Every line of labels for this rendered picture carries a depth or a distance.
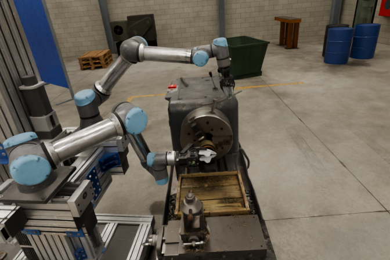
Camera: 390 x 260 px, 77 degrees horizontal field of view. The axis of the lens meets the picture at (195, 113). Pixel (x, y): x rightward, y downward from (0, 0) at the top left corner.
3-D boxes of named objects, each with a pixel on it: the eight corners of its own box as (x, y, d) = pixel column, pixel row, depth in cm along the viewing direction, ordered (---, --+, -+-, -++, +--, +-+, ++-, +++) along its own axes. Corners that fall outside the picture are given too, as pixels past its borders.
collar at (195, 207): (181, 199, 96) (180, 193, 95) (201, 198, 96) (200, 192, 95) (180, 215, 89) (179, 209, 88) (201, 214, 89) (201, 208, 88)
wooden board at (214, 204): (179, 179, 146) (178, 173, 144) (239, 175, 145) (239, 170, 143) (175, 220, 119) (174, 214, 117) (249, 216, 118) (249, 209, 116)
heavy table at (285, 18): (272, 42, 1015) (274, 17, 973) (282, 41, 1014) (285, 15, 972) (286, 49, 869) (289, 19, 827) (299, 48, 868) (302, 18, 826)
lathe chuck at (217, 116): (177, 149, 157) (185, 105, 144) (224, 156, 160) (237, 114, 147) (176, 157, 149) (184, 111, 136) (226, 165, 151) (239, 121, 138)
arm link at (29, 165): (16, 175, 96) (138, 119, 123) (21, 195, 85) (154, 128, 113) (0, 151, 90) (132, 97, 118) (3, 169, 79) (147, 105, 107)
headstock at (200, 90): (176, 119, 222) (171, 78, 205) (228, 115, 220) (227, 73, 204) (170, 157, 168) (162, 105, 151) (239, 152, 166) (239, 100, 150)
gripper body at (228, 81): (222, 89, 139) (218, 69, 134) (220, 85, 147) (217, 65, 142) (235, 86, 139) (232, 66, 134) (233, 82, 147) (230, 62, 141)
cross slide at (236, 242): (161, 227, 109) (159, 219, 107) (257, 221, 107) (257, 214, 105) (155, 263, 94) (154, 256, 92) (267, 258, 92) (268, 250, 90)
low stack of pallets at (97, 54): (91, 62, 929) (88, 51, 911) (114, 60, 933) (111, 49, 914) (79, 71, 816) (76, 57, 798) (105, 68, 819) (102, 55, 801)
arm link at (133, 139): (100, 104, 120) (139, 170, 147) (108, 109, 112) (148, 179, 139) (120, 92, 125) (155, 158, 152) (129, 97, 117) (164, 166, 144)
